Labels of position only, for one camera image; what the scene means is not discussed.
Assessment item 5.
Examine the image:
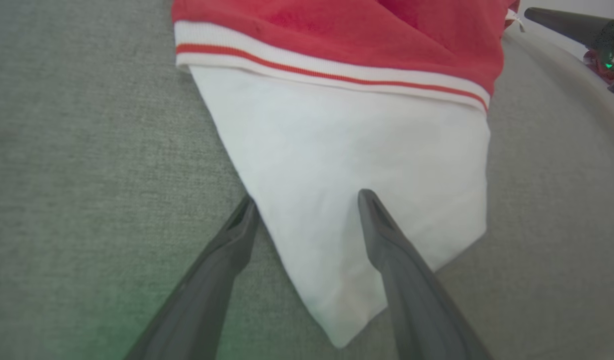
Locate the red jersey with white sleeves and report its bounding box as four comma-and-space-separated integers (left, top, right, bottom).
171, 0, 526, 349

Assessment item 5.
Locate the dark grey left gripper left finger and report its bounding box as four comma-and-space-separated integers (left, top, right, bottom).
123, 195, 261, 360

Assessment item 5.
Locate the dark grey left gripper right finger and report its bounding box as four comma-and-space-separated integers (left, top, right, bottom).
358, 188, 493, 360

